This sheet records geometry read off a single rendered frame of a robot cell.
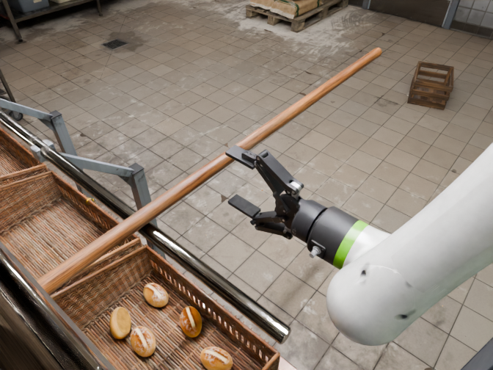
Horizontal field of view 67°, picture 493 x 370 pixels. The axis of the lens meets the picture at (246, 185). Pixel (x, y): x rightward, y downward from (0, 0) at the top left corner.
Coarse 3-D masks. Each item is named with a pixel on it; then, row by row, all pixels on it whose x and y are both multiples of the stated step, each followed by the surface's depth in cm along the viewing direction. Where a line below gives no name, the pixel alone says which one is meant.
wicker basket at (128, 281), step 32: (128, 256) 118; (160, 256) 119; (64, 288) 104; (96, 288) 112; (128, 288) 125; (192, 288) 113; (96, 320) 119; (160, 320) 119; (224, 320) 109; (128, 352) 111; (160, 352) 112; (192, 352) 111; (256, 352) 107
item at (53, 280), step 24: (312, 96) 100; (288, 120) 94; (240, 144) 84; (216, 168) 79; (168, 192) 73; (144, 216) 69; (96, 240) 64; (120, 240) 66; (72, 264) 61; (48, 288) 58
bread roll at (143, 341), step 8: (136, 328) 112; (144, 328) 112; (136, 336) 109; (144, 336) 109; (152, 336) 111; (136, 344) 109; (144, 344) 108; (152, 344) 110; (136, 352) 109; (144, 352) 108; (152, 352) 109
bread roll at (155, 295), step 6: (144, 288) 124; (150, 288) 121; (156, 288) 121; (162, 288) 123; (144, 294) 122; (150, 294) 120; (156, 294) 120; (162, 294) 120; (150, 300) 120; (156, 300) 119; (162, 300) 120; (156, 306) 120; (162, 306) 121
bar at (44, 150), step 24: (0, 120) 98; (48, 120) 138; (48, 144) 90; (72, 144) 149; (72, 168) 83; (96, 168) 104; (120, 168) 111; (144, 168) 117; (96, 192) 78; (144, 192) 122; (120, 216) 74; (168, 240) 68; (192, 264) 65; (216, 288) 62; (240, 312) 60; (264, 312) 58; (288, 336) 58
